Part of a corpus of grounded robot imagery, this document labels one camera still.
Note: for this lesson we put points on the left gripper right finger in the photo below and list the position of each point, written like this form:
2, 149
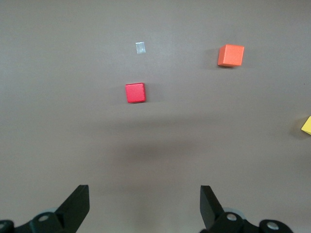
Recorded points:
213, 213

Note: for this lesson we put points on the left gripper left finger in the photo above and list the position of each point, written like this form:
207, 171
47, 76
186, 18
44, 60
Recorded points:
70, 211

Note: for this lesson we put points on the red cube block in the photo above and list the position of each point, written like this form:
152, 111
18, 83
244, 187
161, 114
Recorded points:
135, 93

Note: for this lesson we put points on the yellow cube block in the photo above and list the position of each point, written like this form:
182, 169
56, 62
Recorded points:
306, 126

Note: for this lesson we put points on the orange cube block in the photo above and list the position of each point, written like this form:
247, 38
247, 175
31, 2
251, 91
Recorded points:
230, 55

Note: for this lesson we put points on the clear tape piece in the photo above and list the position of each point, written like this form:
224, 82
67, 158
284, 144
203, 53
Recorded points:
140, 47

